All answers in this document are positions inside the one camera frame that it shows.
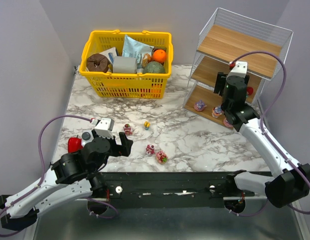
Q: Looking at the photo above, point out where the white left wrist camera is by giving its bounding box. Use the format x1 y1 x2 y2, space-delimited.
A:
92 118 115 139

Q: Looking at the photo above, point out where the white bottle grey cap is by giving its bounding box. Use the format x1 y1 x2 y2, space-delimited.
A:
81 130 94 147

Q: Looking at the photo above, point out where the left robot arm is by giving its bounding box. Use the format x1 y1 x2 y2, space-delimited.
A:
0 132 133 232

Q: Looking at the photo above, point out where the pink strawberry cake figure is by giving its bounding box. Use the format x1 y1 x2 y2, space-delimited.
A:
123 123 133 136

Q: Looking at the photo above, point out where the yellow blue small figure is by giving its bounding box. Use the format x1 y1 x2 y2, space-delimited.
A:
144 121 150 130

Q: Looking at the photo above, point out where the grey paper roll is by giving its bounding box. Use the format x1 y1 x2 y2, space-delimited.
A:
112 56 137 74

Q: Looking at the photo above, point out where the white wire wooden shelf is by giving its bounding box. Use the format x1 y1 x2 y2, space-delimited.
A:
183 7 293 125

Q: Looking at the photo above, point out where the white blue carton box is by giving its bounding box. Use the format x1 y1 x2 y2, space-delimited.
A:
100 47 118 64

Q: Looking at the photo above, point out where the pink bear strawberry figure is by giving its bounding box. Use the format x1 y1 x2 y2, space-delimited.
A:
146 144 155 156

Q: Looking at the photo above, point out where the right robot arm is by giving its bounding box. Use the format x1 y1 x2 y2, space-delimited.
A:
214 72 310 208

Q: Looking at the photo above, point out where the purple bunny cupcake figure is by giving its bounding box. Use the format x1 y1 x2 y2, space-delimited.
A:
212 105 223 118

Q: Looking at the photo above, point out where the light blue snack bag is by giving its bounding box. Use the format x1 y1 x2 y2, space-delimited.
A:
122 35 154 69

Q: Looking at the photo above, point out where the green melon toy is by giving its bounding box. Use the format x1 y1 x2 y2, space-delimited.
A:
143 61 165 74

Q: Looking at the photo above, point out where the brown chocolate donut toy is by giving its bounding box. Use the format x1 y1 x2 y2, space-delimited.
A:
86 53 110 73

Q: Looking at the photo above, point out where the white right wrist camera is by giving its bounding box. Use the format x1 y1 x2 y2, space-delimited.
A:
227 61 248 78

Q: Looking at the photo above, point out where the red bell pepper toy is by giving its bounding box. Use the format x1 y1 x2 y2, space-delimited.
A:
68 136 83 153

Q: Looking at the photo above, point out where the red haired mermaid figure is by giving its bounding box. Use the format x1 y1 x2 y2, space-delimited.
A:
246 86 254 98

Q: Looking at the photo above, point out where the yellow plastic shopping basket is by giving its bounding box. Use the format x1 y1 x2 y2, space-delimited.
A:
79 29 174 99

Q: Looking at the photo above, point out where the bread in netted pack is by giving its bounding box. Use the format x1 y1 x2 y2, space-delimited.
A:
141 53 153 68

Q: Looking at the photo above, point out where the pink bear donut figure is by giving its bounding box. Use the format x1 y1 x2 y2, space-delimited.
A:
156 150 168 164

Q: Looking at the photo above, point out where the orange fruit toy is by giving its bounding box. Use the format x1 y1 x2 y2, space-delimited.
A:
152 49 167 64

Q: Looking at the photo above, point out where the purple bunny pink cake figure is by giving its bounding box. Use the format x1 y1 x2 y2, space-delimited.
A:
193 100 207 112

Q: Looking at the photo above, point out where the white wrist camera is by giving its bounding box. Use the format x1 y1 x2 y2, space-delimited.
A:
227 61 248 78
92 118 115 139

